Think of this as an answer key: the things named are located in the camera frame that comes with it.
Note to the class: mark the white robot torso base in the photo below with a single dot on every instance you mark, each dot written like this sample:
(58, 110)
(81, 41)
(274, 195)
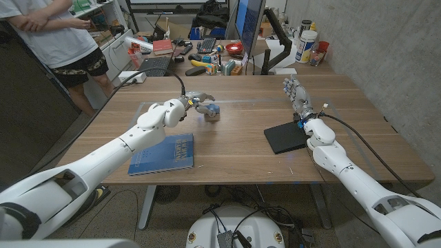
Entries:
(255, 227)

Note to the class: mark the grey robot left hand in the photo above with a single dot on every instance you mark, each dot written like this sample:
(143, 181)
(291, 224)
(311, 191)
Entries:
(198, 97)

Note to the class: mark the blue storage bin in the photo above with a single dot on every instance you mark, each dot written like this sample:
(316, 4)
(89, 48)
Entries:
(217, 33)

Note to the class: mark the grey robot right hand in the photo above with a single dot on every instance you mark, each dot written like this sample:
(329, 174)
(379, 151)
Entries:
(300, 97)

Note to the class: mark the blue toy camera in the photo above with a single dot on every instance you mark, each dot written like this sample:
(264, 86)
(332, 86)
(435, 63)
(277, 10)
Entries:
(214, 107)

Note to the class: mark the flat white box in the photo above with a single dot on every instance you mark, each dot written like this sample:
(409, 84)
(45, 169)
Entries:
(286, 71)

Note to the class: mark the black folder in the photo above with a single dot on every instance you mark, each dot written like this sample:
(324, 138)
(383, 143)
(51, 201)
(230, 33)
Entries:
(284, 137)

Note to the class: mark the white shelf cabinet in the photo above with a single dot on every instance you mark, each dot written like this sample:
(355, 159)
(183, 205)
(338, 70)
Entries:
(115, 51)

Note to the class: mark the orange brick block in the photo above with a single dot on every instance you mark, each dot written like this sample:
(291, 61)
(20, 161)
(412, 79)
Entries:
(236, 71)

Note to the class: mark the white rolled tube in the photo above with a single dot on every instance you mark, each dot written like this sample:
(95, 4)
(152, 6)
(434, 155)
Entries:
(138, 44)

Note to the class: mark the colourful puzzle cube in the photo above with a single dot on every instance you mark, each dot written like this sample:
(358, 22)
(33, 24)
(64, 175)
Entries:
(211, 69)

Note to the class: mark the white power strip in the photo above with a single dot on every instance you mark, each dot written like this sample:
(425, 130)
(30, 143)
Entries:
(138, 77)

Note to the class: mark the black keyboard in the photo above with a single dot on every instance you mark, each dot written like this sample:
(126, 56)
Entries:
(206, 45)

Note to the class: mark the grey table leg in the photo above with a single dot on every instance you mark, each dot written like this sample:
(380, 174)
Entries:
(146, 206)
(320, 206)

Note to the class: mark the black round floor fan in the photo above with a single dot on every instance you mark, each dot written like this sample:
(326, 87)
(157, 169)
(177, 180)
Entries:
(167, 193)

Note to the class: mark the black laptop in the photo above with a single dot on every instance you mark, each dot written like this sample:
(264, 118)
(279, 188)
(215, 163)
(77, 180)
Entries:
(156, 62)

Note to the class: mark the black oblong case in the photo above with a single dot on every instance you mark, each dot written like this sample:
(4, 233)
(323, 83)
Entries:
(195, 71)

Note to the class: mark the person in white shirt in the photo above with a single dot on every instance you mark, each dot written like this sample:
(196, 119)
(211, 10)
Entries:
(51, 34)

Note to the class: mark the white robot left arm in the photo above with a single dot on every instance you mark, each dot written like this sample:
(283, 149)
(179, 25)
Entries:
(103, 162)

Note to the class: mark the yellow black floor object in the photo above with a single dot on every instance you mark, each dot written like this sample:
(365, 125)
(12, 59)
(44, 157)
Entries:
(100, 193)

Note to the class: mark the black computer mouse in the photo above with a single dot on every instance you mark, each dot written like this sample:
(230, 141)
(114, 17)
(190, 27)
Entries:
(194, 57)

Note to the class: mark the yellow banana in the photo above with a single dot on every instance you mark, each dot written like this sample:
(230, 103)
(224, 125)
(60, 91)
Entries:
(200, 63)

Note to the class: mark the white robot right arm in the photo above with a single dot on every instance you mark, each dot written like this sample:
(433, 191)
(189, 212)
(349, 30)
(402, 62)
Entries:
(358, 182)

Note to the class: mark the blue hardcover book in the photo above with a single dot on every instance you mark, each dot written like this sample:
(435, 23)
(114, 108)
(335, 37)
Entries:
(172, 155)

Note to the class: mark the computer monitor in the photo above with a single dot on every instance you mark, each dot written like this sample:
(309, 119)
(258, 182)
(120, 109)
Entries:
(249, 20)

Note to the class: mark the black backpack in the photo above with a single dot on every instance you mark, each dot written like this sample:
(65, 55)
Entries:
(211, 15)

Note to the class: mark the yellow bottle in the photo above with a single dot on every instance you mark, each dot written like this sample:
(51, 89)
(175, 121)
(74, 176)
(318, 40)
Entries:
(313, 27)

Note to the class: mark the red book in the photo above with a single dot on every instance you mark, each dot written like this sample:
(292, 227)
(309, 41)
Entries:
(162, 47)

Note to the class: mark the red bowl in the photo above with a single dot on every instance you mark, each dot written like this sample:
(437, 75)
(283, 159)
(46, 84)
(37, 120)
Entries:
(234, 49)

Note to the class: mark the teal sponge holder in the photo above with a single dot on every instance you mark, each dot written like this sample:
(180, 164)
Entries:
(229, 67)

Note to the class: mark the white wipes canister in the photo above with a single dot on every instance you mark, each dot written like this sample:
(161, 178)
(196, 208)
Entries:
(306, 46)

